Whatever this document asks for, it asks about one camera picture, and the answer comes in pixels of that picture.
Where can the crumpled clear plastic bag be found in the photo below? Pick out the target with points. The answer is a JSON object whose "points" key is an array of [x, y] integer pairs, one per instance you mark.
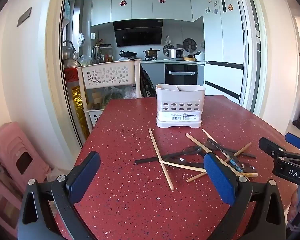
{"points": [[132, 92]]}

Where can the bag of green vegetables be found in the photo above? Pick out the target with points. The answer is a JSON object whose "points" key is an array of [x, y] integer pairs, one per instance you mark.
{"points": [[112, 96]]}

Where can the white plastic utensil holder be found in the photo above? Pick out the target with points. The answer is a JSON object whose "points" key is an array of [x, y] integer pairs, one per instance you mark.
{"points": [[180, 115]]}

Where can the black wok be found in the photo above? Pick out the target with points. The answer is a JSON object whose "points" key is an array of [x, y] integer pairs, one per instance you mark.
{"points": [[128, 54]]}

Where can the gold foil package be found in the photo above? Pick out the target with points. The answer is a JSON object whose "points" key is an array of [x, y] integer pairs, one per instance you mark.
{"points": [[78, 110]]}

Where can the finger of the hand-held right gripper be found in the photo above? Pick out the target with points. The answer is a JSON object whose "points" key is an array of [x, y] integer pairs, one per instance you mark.
{"points": [[295, 140], [270, 147]]}

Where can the white refrigerator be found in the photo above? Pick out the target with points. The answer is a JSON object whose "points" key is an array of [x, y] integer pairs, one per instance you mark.
{"points": [[225, 42]]}

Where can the large metal pot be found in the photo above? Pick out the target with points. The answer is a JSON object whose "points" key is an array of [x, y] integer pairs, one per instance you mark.
{"points": [[68, 55]]}

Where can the spice rack with bottles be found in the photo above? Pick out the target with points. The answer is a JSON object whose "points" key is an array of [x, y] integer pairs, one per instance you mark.
{"points": [[102, 55]]}

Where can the metal stockpot with lid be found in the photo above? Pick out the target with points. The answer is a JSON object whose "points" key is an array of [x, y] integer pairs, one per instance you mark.
{"points": [[151, 53]]}

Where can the person's right hand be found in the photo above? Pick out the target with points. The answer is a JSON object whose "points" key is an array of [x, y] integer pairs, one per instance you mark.
{"points": [[293, 205]]}

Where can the silver rice cooker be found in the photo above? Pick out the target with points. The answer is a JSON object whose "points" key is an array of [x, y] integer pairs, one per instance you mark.
{"points": [[176, 54]]}

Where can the black range hood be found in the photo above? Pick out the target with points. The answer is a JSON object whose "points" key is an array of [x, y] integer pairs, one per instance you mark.
{"points": [[140, 33]]}

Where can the round patterned trivet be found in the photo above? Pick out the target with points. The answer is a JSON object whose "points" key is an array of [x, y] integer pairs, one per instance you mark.
{"points": [[166, 48]]}

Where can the small wooden box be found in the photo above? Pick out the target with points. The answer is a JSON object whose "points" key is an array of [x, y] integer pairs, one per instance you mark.
{"points": [[189, 59]]}

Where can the pink plastic stool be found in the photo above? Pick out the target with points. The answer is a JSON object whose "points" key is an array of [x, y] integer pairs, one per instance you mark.
{"points": [[2, 205], [12, 150]]}

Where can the patterned wooden chopstick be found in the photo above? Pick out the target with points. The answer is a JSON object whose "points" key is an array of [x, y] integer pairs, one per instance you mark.
{"points": [[197, 142]]}

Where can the white wall hook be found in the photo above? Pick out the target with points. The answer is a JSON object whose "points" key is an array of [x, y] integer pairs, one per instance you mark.
{"points": [[167, 39]]}

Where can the black patterned bag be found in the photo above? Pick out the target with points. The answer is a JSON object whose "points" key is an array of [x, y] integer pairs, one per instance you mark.
{"points": [[146, 85]]}

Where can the white wall outlet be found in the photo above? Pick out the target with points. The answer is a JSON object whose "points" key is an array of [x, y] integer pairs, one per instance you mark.
{"points": [[93, 36]]}

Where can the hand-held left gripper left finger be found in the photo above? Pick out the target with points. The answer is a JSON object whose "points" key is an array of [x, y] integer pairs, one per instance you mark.
{"points": [[85, 177]]}

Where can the black built-in oven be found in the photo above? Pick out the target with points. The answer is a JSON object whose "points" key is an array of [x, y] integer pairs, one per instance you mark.
{"points": [[180, 78]]}

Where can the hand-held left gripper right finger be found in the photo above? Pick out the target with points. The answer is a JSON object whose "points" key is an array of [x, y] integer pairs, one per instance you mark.
{"points": [[218, 177]]}

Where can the round black hanging rack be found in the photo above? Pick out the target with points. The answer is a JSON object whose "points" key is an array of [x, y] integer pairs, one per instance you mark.
{"points": [[190, 43]]}

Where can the white flower-cutout storage cart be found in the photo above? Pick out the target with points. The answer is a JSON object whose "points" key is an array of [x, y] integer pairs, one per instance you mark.
{"points": [[105, 76]]}

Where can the dark metal spoon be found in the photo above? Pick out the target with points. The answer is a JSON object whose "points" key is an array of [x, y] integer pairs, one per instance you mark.
{"points": [[192, 150], [175, 160]]}

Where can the grey wall plate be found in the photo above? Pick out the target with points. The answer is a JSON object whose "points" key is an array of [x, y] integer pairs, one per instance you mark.
{"points": [[24, 17]]}

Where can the black kitchen faucet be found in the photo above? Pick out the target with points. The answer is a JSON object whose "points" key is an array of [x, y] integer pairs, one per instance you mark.
{"points": [[69, 42]]}

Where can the white upper kitchen cabinets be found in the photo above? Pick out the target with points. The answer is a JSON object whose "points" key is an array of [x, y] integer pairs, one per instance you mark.
{"points": [[142, 5]]}

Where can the small white appliance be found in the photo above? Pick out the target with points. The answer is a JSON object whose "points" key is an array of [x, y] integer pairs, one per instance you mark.
{"points": [[200, 56]]}

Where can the white plastic bag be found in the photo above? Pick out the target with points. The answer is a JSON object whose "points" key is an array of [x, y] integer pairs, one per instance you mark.
{"points": [[126, 59]]}

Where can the gas stove burner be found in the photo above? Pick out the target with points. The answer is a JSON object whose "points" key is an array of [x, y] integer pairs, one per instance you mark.
{"points": [[152, 58]]}

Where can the hanging clear plastic bag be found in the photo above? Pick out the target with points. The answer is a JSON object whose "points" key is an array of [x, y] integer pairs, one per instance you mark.
{"points": [[81, 40]]}

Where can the red plastic basket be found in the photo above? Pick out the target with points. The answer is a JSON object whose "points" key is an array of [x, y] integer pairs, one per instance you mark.
{"points": [[71, 75]]}

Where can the round metal lid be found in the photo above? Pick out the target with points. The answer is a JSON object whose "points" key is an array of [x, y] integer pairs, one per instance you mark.
{"points": [[71, 63]]}

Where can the blue white packet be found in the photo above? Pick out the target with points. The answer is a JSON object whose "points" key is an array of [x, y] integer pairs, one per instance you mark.
{"points": [[67, 10]]}

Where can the small cardboard box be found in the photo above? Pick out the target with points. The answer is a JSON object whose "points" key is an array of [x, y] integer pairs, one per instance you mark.
{"points": [[93, 101]]}

